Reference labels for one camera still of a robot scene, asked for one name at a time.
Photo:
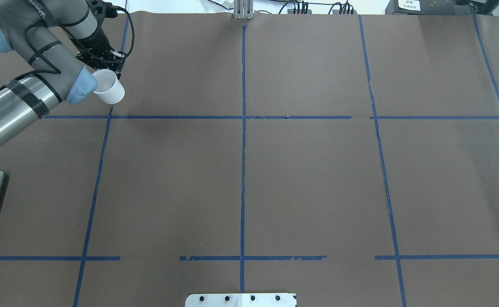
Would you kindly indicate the black computer box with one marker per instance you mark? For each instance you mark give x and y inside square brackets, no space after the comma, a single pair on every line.
[431,7]

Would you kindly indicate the aluminium frame post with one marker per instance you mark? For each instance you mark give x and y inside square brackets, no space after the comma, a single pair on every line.
[243,9]

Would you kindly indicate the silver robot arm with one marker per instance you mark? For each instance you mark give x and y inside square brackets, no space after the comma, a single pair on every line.
[69,54]

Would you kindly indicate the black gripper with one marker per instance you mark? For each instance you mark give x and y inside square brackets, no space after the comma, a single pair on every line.
[96,43]

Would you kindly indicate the white cup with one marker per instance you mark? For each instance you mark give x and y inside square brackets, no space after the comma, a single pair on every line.
[109,89]

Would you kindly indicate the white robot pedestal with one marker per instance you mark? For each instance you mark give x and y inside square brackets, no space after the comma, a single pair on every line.
[242,300]

